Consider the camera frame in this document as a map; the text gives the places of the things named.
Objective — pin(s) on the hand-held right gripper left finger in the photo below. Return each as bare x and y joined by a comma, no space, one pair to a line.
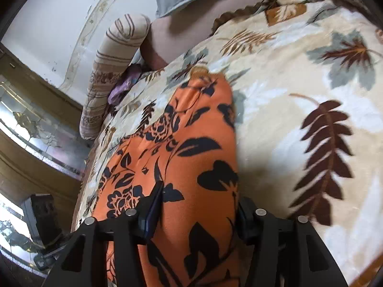
150,212

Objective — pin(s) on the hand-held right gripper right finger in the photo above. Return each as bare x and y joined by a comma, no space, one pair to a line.
244,221

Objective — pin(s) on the orange floral pants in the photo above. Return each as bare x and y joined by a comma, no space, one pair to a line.
191,155

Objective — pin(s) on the dark boxy object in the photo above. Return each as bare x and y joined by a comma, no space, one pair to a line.
45,221

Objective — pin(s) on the purple cloth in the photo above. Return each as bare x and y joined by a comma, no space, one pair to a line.
125,85

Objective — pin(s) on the etched glass cabinet door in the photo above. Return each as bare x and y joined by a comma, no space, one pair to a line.
36,125

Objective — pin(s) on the cream leaf-print blanket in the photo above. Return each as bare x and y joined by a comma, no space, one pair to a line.
284,74

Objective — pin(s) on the striped beige bolster pillow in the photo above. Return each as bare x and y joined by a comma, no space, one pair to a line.
119,50

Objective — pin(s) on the brown bed sheet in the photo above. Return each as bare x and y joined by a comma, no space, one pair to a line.
191,30

